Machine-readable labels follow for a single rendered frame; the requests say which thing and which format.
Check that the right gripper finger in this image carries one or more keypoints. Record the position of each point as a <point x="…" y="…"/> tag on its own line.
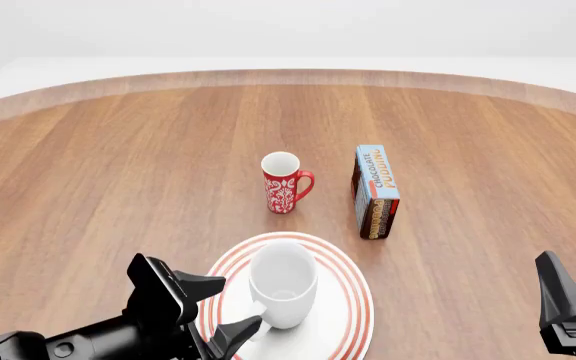
<point x="560" y="296"/>

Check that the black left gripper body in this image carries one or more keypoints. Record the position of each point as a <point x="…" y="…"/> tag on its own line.
<point x="160" y="288"/>

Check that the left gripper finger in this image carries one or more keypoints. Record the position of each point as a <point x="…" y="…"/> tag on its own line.
<point x="233" y="335"/>
<point x="200" y="285"/>

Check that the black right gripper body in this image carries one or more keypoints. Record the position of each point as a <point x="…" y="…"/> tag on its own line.
<point x="575" y="337"/>

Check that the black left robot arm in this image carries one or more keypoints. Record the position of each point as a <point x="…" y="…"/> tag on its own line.
<point x="98" y="342"/>

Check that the white ceramic mug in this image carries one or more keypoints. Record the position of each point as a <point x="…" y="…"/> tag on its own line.
<point x="283" y="270"/>

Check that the white plate with red rings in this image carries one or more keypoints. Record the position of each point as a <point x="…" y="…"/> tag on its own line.
<point x="340" y="300"/>

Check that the red mug with white pattern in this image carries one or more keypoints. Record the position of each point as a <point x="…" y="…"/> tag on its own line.
<point x="280" y="195"/>

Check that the chocolate pudding box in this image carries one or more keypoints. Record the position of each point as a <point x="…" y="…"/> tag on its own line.
<point x="375" y="210"/>

